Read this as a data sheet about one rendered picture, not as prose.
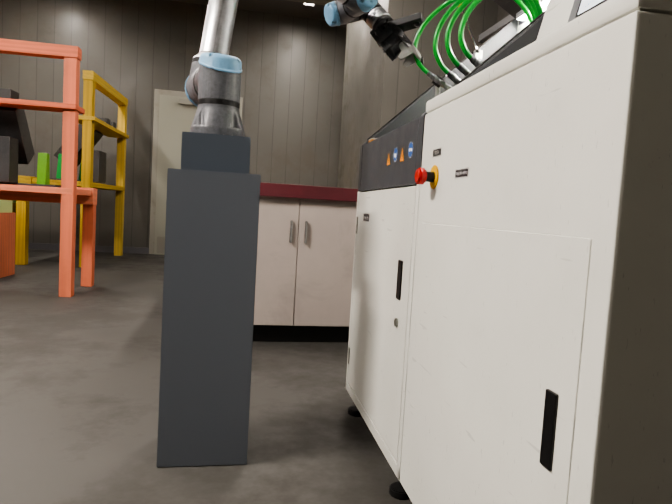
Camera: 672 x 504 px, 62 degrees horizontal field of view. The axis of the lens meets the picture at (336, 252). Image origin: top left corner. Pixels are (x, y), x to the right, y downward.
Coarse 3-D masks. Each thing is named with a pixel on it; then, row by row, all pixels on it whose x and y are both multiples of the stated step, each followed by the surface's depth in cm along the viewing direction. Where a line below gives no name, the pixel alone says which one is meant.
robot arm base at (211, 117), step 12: (204, 108) 150; (216, 108) 150; (228, 108) 151; (204, 120) 149; (216, 120) 149; (228, 120) 150; (240, 120) 155; (204, 132) 149; (216, 132) 149; (228, 132) 150; (240, 132) 153
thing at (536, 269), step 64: (576, 64) 70; (640, 64) 60; (448, 128) 112; (512, 128) 86; (576, 128) 69; (640, 128) 60; (448, 192) 111; (512, 192) 85; (576, 192) 68; (640, 192) 61; (448, 256) 109; (512, 256) 83; (576, 256) 68; (640, 256) 62; (448, 320) 107; (512, 320) 82; (576, 320) 67; (640, 320) 62; (448, 384) 106; (512, 384) 82; (576, 384) 66; (640, 384) 63; (448, 448) 104; (512, 448) 81; (576, 448) 66; (640, 448) 64
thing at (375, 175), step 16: (400, 128) 147; (416, 128) 133; (368, 144) 184; (384, 144) 163; (400, 144) 146; (416, 144) 133; (368, 160) 183; (384, 160) 162; (368, 176) 182; (384, 176) 161; (400, 176) 145
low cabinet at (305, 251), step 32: (288, 192) 283; (320, 192) 286; (352, 192) 290; (288, 224) 287; (320, 224) 291; (352, 224) 294; (288, 256) 289; (320, 256) 292; (352, 256) 295; (256, 288) 287; (288, 288) 290; (320, 288) 293; (256, 320) 288; (288, 320) 291; (320, 320) 295
